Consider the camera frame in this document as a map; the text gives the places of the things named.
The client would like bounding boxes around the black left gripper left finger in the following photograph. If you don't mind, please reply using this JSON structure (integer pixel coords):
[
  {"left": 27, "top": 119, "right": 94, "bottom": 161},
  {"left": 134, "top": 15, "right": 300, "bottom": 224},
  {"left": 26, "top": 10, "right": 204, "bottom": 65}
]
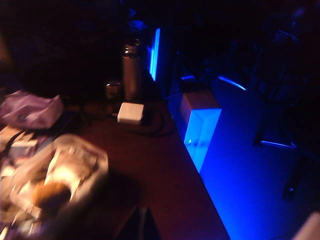
[{"left": 112, "top": 206, "right": 148, "bottom": 240}]

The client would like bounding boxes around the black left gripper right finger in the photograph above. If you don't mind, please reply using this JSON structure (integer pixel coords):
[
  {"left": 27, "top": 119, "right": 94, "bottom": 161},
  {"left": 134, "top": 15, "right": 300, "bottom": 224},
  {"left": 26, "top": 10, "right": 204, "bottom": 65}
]
[{"left": 145, "top": 206, "right": 161, "bottom": 240}]

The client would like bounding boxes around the brown kiwi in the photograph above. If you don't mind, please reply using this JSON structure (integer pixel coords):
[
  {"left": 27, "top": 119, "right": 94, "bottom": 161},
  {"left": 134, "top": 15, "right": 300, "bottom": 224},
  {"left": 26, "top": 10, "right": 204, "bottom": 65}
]
[{"left": 31, "top": 180, "right": 73, "bottom": 209}]

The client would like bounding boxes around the clear plastic bag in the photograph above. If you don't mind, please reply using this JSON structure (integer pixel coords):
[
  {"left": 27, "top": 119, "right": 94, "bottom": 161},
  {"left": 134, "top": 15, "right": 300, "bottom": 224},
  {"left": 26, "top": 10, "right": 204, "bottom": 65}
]
[{"left": 0, "top": 133, "right": 110, "bottom": 237}]

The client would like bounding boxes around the white power adapter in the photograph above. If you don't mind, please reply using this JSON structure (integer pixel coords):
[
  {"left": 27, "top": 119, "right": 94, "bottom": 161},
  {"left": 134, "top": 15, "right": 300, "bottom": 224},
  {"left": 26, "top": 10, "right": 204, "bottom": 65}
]
[{"left": 116, "top": 101, "right": 146, "bottom": 125}]

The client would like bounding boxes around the computer tower case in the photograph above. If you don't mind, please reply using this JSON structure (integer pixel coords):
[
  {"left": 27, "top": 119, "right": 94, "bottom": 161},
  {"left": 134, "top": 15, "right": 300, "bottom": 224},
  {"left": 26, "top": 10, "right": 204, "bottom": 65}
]
[{"left": 179, "top": 89, "right": 223, "bottom": 174}]

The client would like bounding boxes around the small metal cup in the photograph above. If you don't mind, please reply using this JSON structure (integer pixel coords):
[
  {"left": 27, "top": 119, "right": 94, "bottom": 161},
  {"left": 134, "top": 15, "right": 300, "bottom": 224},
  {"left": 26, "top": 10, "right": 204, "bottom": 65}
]
[{"left": 104, "top": 79, "right": 123, "bottom": 99}]

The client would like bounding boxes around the purple tissue pack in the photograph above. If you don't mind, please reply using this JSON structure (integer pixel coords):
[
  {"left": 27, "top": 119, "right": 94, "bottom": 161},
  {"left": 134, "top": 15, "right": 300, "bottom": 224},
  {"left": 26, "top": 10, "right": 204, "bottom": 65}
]
[{"left": 0, "top": 89, "right": 64, "bottom": 130}]

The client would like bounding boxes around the steel thermos bottle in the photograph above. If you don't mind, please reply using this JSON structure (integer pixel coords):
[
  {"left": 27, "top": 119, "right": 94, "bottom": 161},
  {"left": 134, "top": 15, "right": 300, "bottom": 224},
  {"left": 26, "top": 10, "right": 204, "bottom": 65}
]
[{"left": 121, "top": 37, "right": 144, "bottom": 103}]

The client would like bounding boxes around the glowing monitor edge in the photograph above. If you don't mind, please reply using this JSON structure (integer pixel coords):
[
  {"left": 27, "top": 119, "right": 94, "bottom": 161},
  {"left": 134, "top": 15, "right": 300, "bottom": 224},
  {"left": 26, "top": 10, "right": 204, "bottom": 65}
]
[{"left": 148, "top": 27, "right": 161, "bottom": 82}]

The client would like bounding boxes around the black office chair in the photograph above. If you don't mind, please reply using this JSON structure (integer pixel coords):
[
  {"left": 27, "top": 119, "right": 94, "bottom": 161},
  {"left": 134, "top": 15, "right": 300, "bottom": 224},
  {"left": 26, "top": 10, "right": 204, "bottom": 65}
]
[{"left": 249, "top": 7, "right": 320, "bottom": 201}]

